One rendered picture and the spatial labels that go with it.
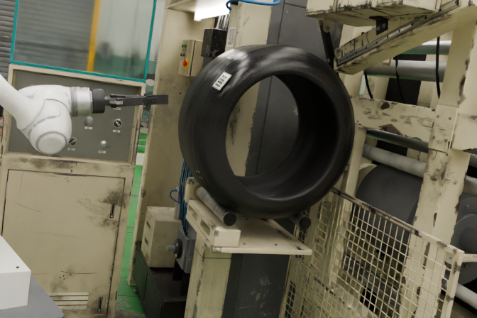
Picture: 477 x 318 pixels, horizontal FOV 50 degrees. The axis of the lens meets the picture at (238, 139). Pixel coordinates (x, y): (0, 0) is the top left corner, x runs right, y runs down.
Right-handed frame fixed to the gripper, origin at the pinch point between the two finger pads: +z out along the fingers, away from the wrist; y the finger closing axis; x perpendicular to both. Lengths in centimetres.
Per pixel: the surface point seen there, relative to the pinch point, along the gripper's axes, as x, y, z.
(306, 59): -13.1, -11.5, 46.9
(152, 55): 1, 903, 167
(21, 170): 34, 61, -45
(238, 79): -6.8, -12.3, 23.1
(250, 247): 50, -11, 29
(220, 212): 37.4, -7.1, 19.1
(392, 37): -20, -17, 76
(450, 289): 47, -61, 66
